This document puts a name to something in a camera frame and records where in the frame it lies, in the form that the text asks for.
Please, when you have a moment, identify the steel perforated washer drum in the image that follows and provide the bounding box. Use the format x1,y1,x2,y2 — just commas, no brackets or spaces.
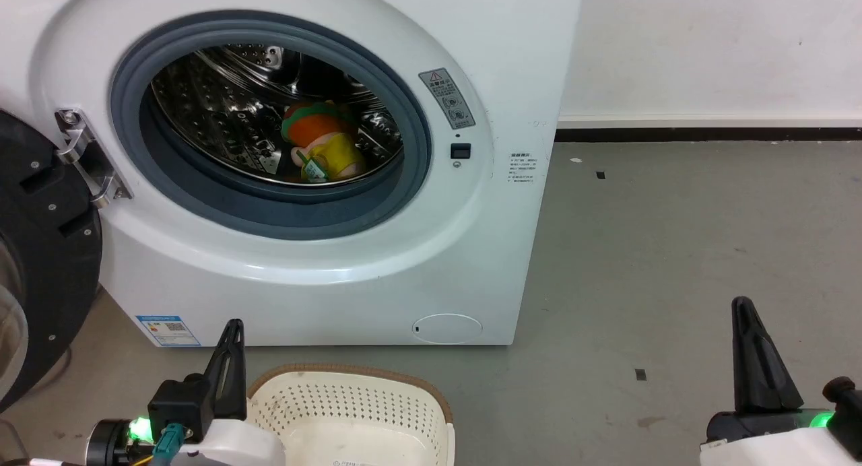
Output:
150,44,405,188

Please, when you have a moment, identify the grey rubber door gasket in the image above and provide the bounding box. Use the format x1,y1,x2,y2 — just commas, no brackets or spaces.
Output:
110,18,432,242

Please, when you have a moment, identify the grey warning sticker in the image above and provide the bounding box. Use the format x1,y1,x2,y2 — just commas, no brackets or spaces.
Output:
419,68,476,130

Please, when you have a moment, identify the blue white energy label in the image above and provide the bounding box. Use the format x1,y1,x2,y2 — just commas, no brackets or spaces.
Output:
135,315,201,347

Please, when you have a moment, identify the silver metal door hinge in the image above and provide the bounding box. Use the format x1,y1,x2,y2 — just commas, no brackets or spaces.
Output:
55,108,133,209

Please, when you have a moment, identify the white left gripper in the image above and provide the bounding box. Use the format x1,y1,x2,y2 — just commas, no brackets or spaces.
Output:
128,319,286,466

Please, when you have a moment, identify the teal plug camera cable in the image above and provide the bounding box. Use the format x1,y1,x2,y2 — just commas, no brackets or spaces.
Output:
152,424,187,466

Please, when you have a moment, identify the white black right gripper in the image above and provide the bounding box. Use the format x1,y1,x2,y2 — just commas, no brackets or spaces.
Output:
699,296,862,466

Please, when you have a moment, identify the cream perforated laundry basket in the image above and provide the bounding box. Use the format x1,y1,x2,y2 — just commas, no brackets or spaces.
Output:
246,364,456,466

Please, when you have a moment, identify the white front-load washing machine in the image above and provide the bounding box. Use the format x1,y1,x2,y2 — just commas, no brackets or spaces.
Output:
0,0,585,348

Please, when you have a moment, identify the oval filter cover panel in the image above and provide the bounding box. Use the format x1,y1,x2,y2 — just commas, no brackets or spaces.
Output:
412,313,484,345

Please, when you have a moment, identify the orange yellow plush doll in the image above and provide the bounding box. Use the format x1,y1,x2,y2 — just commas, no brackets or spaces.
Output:
281,100,366,184

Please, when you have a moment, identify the black round washing machine door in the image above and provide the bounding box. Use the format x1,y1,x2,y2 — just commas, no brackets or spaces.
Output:
0,109,103,413

